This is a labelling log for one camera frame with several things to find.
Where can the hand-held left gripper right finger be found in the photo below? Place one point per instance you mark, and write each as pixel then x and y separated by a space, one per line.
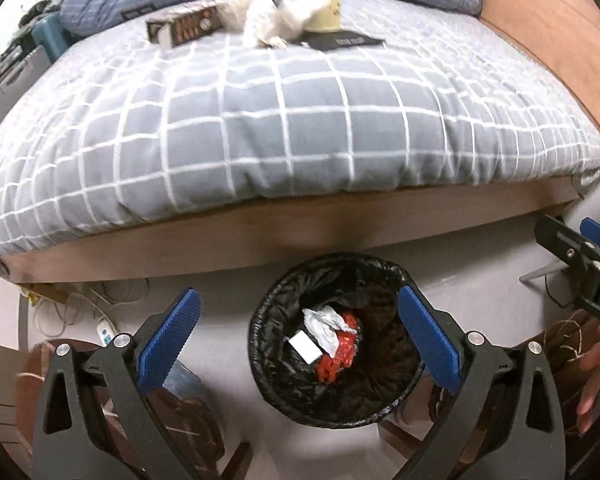
pixel 427 337

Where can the red plastic bag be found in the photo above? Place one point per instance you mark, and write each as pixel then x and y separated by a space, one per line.
pixel 340 360

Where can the teal suitcase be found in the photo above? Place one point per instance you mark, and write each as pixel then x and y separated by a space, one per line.
pixel 52 35

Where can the white cardboard box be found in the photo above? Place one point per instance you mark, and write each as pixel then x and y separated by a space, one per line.
pixel 305 347

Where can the black lined trash bin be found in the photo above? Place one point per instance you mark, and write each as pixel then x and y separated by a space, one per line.
pixel 380 385

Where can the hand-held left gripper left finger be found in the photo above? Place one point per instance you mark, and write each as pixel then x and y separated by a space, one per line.
pixel 170 335

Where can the white tissue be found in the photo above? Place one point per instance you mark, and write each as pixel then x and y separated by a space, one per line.
pixel 327 327

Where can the white power strip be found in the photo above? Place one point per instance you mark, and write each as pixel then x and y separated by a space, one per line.
pixel 105 334

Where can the black packet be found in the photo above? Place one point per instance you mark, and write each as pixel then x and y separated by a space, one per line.
pixel 345 41

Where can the clear bubble wrap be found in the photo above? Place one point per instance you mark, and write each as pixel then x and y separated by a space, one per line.
pixel 232 10

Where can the grey suitcase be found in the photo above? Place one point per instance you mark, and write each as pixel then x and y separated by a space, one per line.
pixel 10 90

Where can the person's right hand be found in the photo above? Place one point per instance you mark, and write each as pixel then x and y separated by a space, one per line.
pixel 592 390

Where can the wooden bed frame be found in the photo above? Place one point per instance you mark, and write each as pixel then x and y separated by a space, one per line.
pixel 230 240

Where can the grey checked bed mattress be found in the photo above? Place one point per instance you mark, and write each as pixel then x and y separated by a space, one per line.
pixel 290 125

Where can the brown cardboard box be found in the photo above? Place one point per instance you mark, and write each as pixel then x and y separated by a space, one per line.
pixel 190 25

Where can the white plastic bag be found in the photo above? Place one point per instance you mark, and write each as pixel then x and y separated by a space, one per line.
pixel 285 10

